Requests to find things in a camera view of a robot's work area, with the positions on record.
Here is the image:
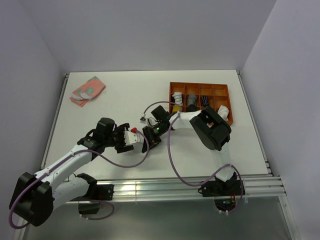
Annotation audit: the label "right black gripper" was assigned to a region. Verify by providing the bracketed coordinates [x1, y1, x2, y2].
[143, 121, 167, 153]

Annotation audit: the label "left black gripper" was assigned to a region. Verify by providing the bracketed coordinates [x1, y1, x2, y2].
[103, 123, 134, 153]

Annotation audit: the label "black striped sock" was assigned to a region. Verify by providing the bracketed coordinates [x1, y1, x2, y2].
[201, 95, 210, 107]

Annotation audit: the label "orange compartment tray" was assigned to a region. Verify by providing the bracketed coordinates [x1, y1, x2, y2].
[169, 82, 233, 126]

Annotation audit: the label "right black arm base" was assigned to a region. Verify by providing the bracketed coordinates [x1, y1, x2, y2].
[197, 178, 246, 212]

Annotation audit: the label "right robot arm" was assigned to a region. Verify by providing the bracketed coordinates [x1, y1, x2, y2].
[142, 105, 245, 197]

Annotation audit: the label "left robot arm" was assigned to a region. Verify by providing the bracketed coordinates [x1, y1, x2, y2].
[8, 117, 140, 229]

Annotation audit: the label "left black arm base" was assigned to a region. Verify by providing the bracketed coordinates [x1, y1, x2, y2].
[72, 184, 114, 216]

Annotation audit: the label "rolled yellow socks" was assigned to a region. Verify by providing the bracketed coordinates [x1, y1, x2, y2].
[172, 105, 182, 113]

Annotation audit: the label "rolled white striped socks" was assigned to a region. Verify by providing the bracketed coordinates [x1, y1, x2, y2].
[172, 92, 183, 106]

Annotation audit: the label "rolled black socks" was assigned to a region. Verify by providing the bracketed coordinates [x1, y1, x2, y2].
[187, 104, 198, 112]

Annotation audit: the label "rolled grey socks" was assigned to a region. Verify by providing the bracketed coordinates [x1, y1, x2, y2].
[187, 93, 198, 106]

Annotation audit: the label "pink green patterned socks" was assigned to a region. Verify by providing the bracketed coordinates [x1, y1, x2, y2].
[69, 76, 106, 107]

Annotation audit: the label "large white rolled socks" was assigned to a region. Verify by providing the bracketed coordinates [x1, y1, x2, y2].
[217, 105, 229, 121]

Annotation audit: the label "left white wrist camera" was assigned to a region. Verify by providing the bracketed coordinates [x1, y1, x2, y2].
[124, 130, 141, 146]

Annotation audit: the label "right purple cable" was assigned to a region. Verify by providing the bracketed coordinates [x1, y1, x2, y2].
[142, 100, 245, 214]

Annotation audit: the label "purple cable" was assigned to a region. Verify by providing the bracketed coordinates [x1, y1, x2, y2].
[142, 100, 245, 214]
[8, 129, 151, 230]

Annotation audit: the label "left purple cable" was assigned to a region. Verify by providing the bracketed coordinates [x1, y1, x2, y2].
[8, 129, 151, 230]

